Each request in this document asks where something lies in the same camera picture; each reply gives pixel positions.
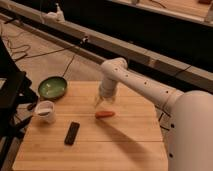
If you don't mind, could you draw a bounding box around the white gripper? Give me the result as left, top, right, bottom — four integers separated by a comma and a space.
95, 88, 116, 106

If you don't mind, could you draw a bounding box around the red pepper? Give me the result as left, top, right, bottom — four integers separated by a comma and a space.
95, 111, 115, 119

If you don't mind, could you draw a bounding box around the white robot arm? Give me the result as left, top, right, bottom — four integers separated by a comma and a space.
99, 58, 213, 171

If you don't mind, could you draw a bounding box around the black remote control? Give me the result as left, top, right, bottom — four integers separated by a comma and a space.
64, 122, 80, 145

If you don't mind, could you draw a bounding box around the white cup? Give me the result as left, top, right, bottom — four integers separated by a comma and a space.
34, 101, 56, 124

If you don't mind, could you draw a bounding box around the white object on ledge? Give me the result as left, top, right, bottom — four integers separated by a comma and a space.
45, 4, 65, 22

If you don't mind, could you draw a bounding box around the black stand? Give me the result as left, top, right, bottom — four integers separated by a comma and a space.
0, 37, 38, 171

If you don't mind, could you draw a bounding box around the black floor cable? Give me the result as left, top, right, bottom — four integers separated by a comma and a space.
1, 33, 89, 78

